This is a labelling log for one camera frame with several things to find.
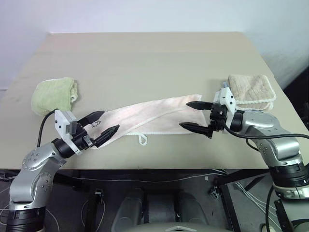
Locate small metal clamp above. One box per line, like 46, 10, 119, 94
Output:
209, 185, 222, 199

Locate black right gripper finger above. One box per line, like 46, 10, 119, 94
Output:
185, 101, 213, 111
178, 122, 213, 139

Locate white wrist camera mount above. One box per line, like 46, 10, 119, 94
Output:
212, 87, 237, 117
54, 109, 82, 155

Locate folded beige towel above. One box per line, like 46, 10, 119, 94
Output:
228, 74, 277, 106

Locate thin white wire under table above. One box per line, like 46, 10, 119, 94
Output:
55, 174, 227, 185

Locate grey robot body panel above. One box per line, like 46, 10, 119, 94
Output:
142, 222, 230, 232

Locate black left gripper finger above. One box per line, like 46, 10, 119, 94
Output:
92, 124, 121, 148
78, 110, 105, 127

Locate pale pink towel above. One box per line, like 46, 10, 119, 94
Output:
88, 93, 208, 148

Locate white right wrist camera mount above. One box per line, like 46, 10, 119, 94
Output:
212, 87, 237, 117

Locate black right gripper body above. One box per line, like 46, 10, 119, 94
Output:
209, 102, 229, 133

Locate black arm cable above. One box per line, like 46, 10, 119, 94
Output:
223, 122, 309, 150
36, 109, 58, 148

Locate black table leg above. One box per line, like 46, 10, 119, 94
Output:
220, 186, 242, 232

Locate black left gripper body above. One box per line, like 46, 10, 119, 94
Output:
71, 121, 98, 152

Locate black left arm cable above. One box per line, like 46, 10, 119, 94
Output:
36, 109, 58, 148

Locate dark rounded grey shape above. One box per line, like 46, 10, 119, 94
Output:
111, 188, 148, 232
177, 190, 210, 227

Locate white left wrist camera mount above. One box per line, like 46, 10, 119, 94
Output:
54, 109, 82, 155

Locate folded light blue towel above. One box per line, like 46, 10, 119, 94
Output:
221, 81, 275, 112

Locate black table frame brace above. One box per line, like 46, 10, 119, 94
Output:
212, 169, 270, 194

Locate black metal strut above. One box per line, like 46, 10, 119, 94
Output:
274, 200, 292, 232

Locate white cables on floor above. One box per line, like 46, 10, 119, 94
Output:
234, 182, 276, 218

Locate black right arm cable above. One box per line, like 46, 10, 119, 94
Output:
223, 122, 309, 150

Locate folded green towel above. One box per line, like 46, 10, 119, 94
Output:
31, 76, 79, 116

